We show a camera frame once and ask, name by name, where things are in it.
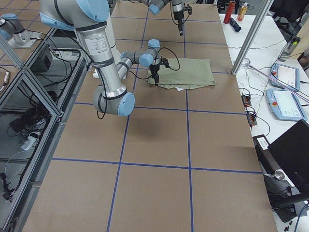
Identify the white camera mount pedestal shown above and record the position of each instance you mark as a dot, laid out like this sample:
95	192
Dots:
109	29

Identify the aluminium frame post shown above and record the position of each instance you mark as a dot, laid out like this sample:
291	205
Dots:
258	20

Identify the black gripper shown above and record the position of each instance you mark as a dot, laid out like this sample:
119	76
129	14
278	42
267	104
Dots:
178	16
154	69

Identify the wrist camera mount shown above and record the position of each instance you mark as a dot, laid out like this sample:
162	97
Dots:
164	61
187	8

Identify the teach pendant tablet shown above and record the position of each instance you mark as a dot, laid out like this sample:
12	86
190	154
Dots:
285	105
287	74

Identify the red cylindrical bottle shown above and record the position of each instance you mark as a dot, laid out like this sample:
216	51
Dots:
229	11

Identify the orange electronics board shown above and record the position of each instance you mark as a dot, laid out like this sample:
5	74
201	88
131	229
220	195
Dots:
246	99

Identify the orange drink bottle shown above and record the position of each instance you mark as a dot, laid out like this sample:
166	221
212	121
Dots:
242	12

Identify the white reacher grabber stick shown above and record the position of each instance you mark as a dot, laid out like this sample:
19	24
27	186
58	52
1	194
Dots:
282	84

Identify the black monitor on arm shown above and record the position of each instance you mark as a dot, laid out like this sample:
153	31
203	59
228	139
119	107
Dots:
286	165

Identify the near teach pendant tablet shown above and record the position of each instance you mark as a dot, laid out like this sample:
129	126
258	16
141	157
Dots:
285	105

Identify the folded dark blue umbrella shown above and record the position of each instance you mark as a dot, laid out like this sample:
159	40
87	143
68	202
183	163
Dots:
236	27

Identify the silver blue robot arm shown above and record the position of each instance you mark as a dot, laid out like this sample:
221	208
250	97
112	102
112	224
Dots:
177	7
88	18

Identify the olive green long-sleeve shirt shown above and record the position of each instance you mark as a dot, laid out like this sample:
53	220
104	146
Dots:
186	73

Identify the far teach pendant tablet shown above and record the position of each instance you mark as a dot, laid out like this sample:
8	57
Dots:
287	74

